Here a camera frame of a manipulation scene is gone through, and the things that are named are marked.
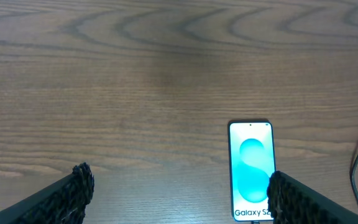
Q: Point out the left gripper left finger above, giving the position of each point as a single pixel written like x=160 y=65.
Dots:
x=63 y=202

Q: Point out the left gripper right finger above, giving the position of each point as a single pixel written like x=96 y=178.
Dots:
x=291 y=202

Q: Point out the blue Galaxy smartphone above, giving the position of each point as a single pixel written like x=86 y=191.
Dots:
x=251 y=164

